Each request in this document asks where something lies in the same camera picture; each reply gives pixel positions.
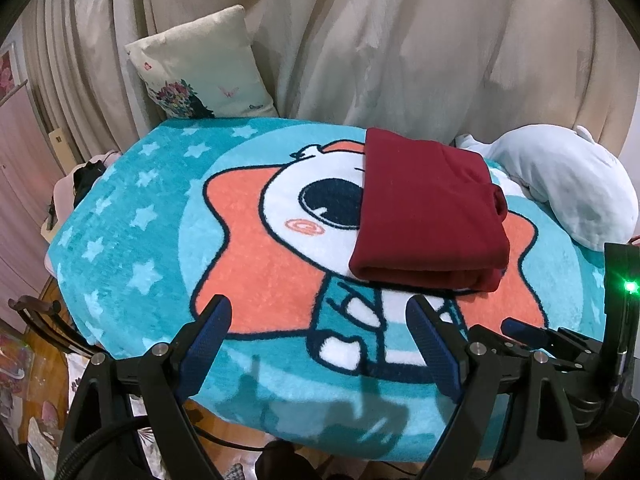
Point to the cream floral pillow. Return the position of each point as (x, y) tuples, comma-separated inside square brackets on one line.
[(200, 60)]

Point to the dark red garment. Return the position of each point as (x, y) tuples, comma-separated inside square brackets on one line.
[(425, 210)]

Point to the white plush pillow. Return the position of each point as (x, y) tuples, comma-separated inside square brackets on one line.
[(560, 175)]

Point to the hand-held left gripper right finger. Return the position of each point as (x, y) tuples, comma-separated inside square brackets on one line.
[(430, 342)]

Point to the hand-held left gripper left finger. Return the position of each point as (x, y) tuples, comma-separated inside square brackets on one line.
[(210, 332)]

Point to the teal printed blanket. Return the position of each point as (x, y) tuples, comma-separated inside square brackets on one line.
[(150, 220)]

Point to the dark curved frame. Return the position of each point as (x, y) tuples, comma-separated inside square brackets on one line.
[(35, 310)]

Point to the wall poster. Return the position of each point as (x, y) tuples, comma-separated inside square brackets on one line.
[(7, 72)]

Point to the beige curtain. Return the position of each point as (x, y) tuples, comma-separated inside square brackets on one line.
[(400, 35)]

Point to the pink wardrobe door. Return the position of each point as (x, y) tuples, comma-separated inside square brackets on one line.
[(20, 160)]

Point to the black and pink bag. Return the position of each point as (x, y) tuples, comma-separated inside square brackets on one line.
[(85, 177)]

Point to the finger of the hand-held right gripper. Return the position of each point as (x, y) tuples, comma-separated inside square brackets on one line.
[(525, 331)]

